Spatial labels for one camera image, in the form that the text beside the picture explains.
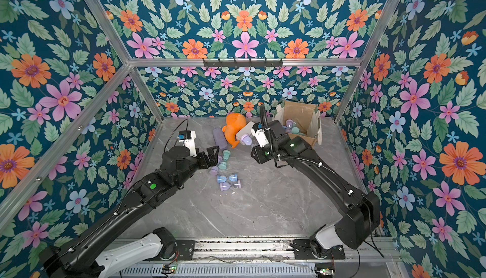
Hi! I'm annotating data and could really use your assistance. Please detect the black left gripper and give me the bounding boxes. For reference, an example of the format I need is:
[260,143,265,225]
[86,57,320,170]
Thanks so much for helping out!
[171,145,220,189]

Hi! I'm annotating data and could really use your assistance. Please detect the purple hourglass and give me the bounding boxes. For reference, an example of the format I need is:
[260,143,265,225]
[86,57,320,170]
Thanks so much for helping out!
[210,155,223,176]
[285,119,296,130]

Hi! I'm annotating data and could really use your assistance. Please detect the teal hourglass front pair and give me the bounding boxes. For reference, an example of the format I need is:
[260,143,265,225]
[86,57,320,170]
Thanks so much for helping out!
[291,126,301,135]

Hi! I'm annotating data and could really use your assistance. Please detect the purple hourglass second row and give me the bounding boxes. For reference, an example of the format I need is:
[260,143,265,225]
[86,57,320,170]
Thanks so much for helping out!
[220,180,241,191]

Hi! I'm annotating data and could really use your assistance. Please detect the purple hourglass third row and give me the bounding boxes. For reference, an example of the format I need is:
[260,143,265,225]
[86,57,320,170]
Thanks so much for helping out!
[240,134,253,146]

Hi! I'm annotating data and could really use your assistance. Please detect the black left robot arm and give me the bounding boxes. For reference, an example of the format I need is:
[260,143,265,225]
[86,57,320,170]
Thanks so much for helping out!
[39,146,220,277]

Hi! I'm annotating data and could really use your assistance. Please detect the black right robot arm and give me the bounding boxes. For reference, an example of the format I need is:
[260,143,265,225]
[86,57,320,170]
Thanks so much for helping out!
[251,120,380,258]

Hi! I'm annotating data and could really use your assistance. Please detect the jute canvas tote bag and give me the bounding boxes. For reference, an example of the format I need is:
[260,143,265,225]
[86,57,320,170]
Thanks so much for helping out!
[273,101,322,146]

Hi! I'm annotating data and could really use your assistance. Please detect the white rectangular box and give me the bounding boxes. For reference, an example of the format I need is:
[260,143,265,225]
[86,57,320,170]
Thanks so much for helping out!
[235,121,254,145]

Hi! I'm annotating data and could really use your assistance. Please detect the orange plush toy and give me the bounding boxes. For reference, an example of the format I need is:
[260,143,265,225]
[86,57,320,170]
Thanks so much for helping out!
[222,113,247,148]

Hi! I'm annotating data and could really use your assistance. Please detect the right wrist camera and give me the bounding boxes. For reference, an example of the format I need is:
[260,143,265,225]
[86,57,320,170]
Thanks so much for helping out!
[251,125,269,148]

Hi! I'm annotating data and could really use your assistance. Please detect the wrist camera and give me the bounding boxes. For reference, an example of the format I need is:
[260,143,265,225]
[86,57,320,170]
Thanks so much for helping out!
[178,130,197,157]
[251,125,269,148]

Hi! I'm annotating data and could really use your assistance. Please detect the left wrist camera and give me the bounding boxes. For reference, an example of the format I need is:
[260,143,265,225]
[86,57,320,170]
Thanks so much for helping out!
[178,130,197,157]

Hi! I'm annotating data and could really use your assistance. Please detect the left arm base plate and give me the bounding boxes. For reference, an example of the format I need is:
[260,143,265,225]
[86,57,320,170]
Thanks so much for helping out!
[152,240,196,262]

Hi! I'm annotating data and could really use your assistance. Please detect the black wall hook rail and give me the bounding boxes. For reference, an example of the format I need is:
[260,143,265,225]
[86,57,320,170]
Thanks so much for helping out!
[202,59,284,68]

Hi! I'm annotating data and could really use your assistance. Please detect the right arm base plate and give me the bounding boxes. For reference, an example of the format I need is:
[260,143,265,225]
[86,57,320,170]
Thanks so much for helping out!
[290,239,346,260]

